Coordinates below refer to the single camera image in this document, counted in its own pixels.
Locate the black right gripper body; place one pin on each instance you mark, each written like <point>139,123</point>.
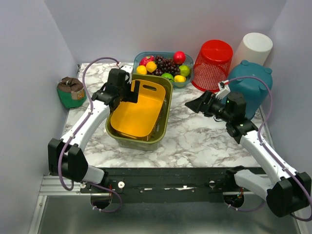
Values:
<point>214,107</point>

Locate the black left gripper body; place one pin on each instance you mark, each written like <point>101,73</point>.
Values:
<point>123,90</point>

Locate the yellow plastic bin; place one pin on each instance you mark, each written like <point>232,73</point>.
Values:
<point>138,120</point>

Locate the red mesh basket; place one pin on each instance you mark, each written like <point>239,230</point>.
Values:
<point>212,65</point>

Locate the teal plastic bucket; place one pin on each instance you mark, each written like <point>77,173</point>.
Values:
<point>252,76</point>

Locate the white cylindrical container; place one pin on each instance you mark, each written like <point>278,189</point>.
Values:
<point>254,47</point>

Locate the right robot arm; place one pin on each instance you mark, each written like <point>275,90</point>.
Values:
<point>285,190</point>

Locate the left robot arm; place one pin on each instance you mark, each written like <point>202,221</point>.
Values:
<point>66,155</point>

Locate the yellow lemon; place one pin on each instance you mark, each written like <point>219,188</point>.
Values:
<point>141,69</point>

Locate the orange fruit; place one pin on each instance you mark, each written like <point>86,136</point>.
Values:
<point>151,66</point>

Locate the pink dragon fruit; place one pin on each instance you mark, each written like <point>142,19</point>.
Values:
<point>146,59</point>

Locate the clear teal fruit basket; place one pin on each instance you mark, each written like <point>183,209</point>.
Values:
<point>169,55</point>

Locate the green pot with brown top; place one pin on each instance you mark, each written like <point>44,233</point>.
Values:
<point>71,92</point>

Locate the dark purple grape bunch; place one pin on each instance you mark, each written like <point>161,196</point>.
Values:
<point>165,65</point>

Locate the red apple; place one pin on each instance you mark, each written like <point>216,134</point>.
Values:
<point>179,57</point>

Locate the olive green plastic tub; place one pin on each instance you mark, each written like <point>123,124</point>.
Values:
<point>160,128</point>

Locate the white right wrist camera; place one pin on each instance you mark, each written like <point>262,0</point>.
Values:
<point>223,91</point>

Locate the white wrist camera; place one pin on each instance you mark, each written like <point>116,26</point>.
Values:
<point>223,91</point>
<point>128,69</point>

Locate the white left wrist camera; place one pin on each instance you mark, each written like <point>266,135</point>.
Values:
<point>128,69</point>

